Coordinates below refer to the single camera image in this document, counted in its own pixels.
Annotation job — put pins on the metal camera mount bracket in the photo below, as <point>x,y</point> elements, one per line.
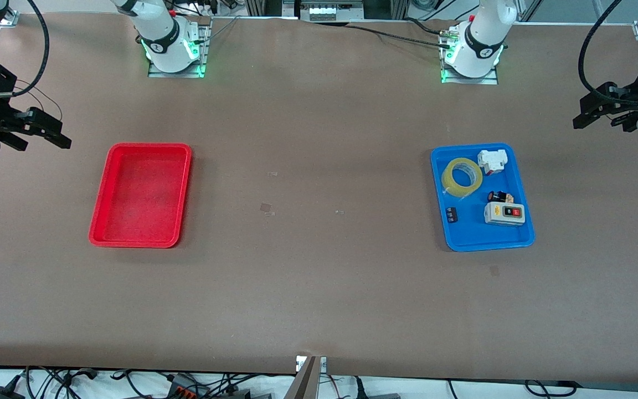
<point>305,382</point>

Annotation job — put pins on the small black terminal block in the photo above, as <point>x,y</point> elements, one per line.
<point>452,215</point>

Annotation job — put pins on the yellow tape roll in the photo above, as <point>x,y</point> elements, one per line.
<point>447,181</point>

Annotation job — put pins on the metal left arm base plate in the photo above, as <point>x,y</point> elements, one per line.
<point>490,79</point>

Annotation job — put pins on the white circuit breaker block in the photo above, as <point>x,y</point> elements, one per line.
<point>490,160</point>

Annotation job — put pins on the grey two-button switch box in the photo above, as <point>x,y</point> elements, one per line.
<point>504,216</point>

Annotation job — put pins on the aluminium frame structure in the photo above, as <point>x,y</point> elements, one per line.
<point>263,8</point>

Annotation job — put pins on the orange connector block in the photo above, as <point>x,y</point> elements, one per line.
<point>183,390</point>

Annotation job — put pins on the black power adapter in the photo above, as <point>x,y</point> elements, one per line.
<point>3,393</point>

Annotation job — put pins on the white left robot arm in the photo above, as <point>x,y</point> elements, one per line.
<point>479,39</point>

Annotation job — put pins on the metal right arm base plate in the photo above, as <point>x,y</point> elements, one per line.
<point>204,52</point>

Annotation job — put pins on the small black red push button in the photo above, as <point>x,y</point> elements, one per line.
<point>499,196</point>

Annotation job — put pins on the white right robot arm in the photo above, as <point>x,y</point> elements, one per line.
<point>161,33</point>

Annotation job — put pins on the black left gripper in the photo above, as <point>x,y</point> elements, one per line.
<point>627,98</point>

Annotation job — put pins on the blue plastic tray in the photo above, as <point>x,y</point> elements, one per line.
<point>474,235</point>

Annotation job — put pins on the red plastic tray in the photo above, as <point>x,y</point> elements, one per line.
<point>142,194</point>

